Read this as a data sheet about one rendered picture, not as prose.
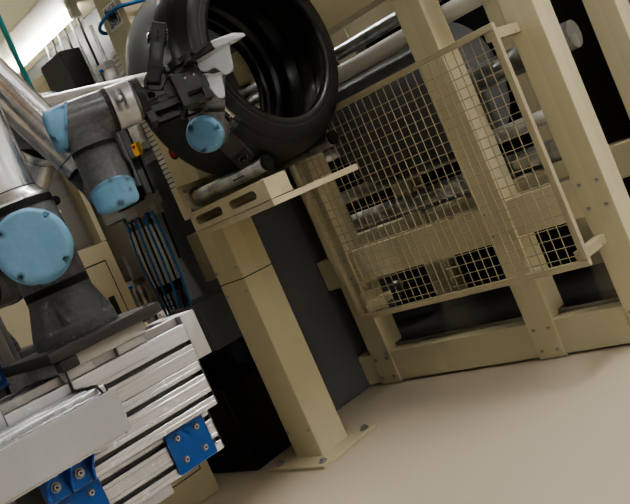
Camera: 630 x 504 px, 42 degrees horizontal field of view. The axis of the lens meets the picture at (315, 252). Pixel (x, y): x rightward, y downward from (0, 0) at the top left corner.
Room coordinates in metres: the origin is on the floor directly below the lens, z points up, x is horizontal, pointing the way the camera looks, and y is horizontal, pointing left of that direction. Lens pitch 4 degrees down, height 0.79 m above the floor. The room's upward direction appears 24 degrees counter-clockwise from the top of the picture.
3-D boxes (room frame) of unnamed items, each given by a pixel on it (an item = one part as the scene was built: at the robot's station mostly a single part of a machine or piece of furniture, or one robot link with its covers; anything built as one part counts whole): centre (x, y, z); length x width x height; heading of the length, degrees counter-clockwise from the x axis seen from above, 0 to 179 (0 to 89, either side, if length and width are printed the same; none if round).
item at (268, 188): (2.37, 0.14, 0.84); 0.36 x 0.09 x 0.06; 44
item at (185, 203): (2.59, 0.16, 0.90); 0.40 x 0.03 x 0.10; 134
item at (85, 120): (1.39, 0.27, 1.04); 0.11 x 0.08 x 0.09; 105
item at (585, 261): (2.53, -0.36, 0.65); 0.90 x 0.02 x 0.70; 44
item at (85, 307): (1.48, 0.44, 0.77); 0.15 x 0.15 x 0.10
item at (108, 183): (1.40, 0.27, 0.94); 0.11 x 0.08 x 0.11; 15
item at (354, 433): (2.64, 0.23, 0.01); 0.27 x 0.27 x 0.02; 44
